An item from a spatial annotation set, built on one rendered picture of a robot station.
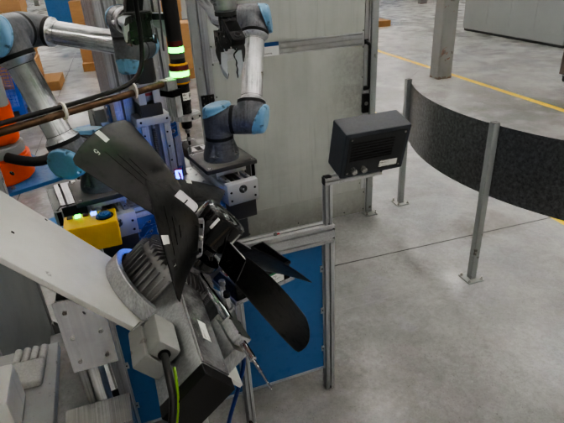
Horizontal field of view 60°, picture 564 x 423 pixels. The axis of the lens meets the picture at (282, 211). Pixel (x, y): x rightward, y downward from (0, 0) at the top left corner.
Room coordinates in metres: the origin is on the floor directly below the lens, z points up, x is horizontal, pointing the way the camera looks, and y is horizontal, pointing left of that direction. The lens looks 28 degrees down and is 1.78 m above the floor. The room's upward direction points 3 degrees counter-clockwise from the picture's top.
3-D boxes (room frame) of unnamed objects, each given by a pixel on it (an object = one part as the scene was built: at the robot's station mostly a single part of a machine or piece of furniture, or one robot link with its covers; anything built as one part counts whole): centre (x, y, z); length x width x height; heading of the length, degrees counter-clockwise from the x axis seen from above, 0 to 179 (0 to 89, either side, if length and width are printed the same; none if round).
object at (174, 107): (1.13, 0.22, 1.50); 0.09 x 0.07 x 0.10; 144
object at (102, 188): (1.73, 0.68, 1.09); 0.15 x 0.15 x 0.10
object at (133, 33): (1.41, 0.36, 1.63); 0.12 x 0.08 x 0.09; 29
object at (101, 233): (1.39, 0.61, 1.02); 0.16 x 0.10 x 0.11; 109
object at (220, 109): (1.96, 0.23, 1.20); 0.13 x 0.12 x 0.14; 80
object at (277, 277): (1.38, 0.12, 0.85); 0.22 x 0.17 x 0.07; 124
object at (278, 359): (1.52, 0.23, 0.45); 0.82 x 0.02 x 0.66; 109
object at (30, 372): (0.96, 0.68, 0.87); 0.15 x 0.09 x 0.02; 15
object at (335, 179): (1.69, -0.27, 1.04); 0.24 x 0.03 x 0.03; 109
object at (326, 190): (1.65, -0.17, 0.96); 0.03 x 0.03 x 0.20; 19
